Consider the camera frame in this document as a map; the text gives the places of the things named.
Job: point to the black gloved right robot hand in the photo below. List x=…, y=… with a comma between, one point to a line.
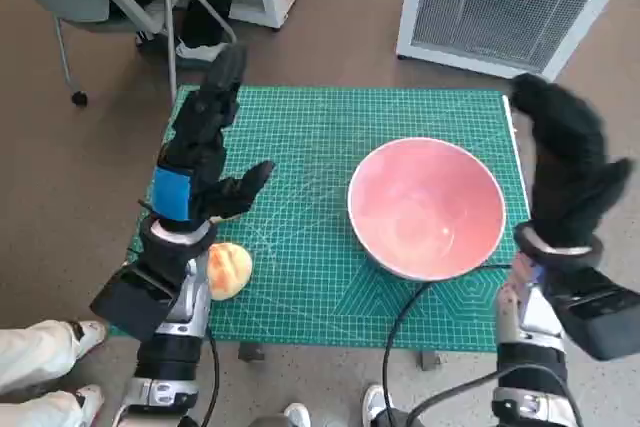
x=565, y=157

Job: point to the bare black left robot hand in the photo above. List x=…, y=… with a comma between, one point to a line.
x=200, y=147

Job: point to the round toy bread bun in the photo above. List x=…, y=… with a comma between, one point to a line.
x=230, y=272

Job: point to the pink bowl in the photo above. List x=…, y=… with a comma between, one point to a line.
x=425, y=207

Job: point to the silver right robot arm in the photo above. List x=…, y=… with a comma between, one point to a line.
x=530, y=362

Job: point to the green cutting mat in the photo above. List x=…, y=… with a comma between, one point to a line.
x=300, y=147

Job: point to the large white mesh cabinet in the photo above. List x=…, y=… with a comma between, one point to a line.
x=500, y=7

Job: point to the person in white trousers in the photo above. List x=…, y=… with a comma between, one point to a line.
x=30, y=352

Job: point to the white shoe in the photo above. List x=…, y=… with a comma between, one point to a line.
x=297, y=416
x=372, y=397

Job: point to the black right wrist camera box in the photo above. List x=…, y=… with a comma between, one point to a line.
x=600, y=322

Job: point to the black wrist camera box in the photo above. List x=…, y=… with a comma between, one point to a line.
x=130, y=302
x=600, y=322

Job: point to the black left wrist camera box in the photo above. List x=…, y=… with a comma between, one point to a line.
x=130, y=302

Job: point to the metal table bracket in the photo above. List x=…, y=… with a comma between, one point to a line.
x=432, y=361
x=251, y=351

